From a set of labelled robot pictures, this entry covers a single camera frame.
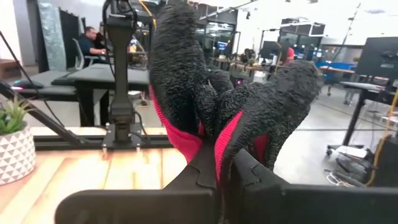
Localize silver foil panel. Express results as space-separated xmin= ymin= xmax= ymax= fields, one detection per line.
xmin=36 ymin=0 xmax=68 ymax=73

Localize black monitor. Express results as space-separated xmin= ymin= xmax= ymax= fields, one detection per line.
xmin=355 ymin=36 xmax=398 ymax=81

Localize white chair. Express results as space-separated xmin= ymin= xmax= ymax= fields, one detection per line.
xmin=72 ymin=37 xmax=96 ymax=71

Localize yellow cable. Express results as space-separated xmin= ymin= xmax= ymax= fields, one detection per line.
xmin=366 ymin=88 xmax=398 ymax=187

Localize red and black gardening gloves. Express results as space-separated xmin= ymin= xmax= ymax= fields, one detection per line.
xmin=147 ymin=0 xmax=323 ymax=187

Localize person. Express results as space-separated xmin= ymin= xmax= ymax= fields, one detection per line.
xmin=279 ymin=43 xmax=297 ymax=65
xmin=77 ymin=26 xmax=108 ymax=65

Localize black computer mouse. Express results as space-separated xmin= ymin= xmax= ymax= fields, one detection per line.
xmin=11 ymin=78 xmax=45 ymax=90

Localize black desk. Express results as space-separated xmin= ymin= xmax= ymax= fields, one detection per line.
xmin=12 ymin=63 xmax=150 ymax=128

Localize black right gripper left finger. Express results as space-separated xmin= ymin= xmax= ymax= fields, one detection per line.
xmin=55 ymin=142 xmax=218 ymax=224

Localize brown cabinet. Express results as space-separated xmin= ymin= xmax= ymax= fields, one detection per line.
xmin=0 ymin=58 xmax=23 ymax=80

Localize black table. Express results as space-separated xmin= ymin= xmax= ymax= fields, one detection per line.
xmin=325 ymin=80 xmax=398 ymax=156

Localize succulent plant in white pot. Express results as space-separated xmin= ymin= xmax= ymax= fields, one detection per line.
xmin=0 ymin=95 xmax=37 ymax=187

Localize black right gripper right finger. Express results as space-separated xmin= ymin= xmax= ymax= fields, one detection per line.
xmin=226 ymin=148 xmax=398 ymax=224

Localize blue partition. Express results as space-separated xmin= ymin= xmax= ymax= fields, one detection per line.
xmin=315 ymin=61 xmax=356 ymax=84

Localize black aluminium table frame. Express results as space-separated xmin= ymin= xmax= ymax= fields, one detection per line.
xmin=0 ymin=79 xmax=175 ymax=151

